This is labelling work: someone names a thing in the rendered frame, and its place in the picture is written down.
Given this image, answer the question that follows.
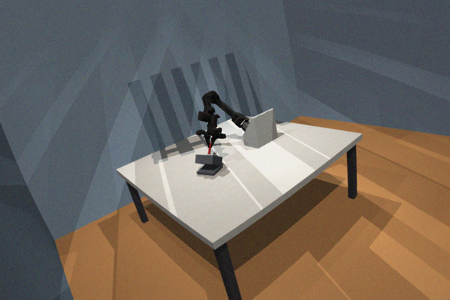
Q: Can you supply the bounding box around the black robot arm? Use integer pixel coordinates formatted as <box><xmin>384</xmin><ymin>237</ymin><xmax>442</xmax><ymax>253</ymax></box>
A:
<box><xmin>198</xmin><ymin>90</ymin><xmax>249</xmax><ymax>135</ymax></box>

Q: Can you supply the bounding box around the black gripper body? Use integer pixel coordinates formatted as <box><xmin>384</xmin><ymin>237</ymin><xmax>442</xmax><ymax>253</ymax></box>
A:
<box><xmin>196</xmin><ymin>123</ymin><xmax>226</xmax><ymax>139</ymax></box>

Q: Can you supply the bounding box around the dark grey sloped panel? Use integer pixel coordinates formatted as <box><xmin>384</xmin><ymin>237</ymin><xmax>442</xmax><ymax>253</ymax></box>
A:
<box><xmin>195</xmin><ymin>155</ymin><xmax>223</xmax><ymax>176</ymax></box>

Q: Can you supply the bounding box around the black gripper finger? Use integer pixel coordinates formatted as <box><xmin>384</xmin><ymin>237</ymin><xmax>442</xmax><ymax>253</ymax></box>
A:
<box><xmin>203</xmin><ymin>136</ymin><xmax>211</xmax><ymax>148</ymax></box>
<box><xmin>211</xmin><ymin>137</ymin><xmax>218</xmax><ymax>148</ymax></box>

